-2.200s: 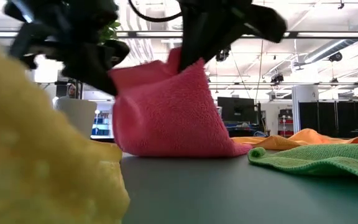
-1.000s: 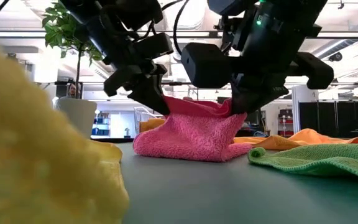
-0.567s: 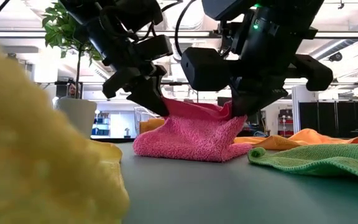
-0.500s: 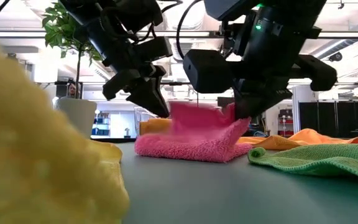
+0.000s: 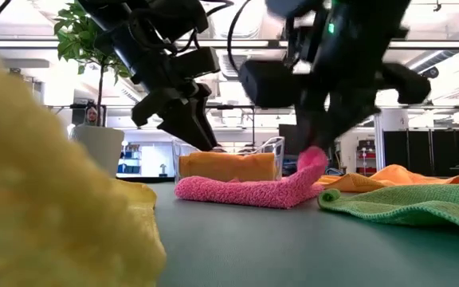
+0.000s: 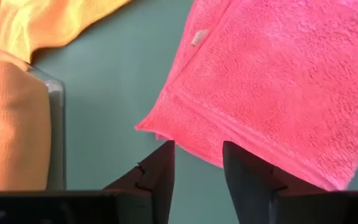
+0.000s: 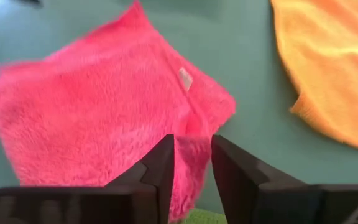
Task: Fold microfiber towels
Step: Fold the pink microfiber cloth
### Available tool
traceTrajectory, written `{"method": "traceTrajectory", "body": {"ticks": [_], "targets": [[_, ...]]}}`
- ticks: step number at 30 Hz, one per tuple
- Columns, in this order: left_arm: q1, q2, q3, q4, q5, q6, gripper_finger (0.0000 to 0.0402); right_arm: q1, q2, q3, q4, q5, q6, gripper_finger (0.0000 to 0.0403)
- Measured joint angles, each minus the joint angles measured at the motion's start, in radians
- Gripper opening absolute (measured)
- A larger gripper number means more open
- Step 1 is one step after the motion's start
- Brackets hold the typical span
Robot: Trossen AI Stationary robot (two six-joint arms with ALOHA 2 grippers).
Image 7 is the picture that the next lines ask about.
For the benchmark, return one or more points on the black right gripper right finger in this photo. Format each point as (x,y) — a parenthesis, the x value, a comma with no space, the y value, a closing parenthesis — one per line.
(235,174)

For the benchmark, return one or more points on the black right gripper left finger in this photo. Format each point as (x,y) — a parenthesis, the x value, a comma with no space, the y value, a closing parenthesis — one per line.
(163,168)

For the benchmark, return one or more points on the pink microfiber towel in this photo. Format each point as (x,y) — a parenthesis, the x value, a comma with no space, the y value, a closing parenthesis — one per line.
(89,109)

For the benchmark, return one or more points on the orange microfiber towel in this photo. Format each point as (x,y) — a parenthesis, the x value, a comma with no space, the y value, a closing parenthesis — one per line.
(337,62)

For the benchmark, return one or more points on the green microfiber towel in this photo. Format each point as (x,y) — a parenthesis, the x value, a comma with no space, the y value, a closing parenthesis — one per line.
(204,217)

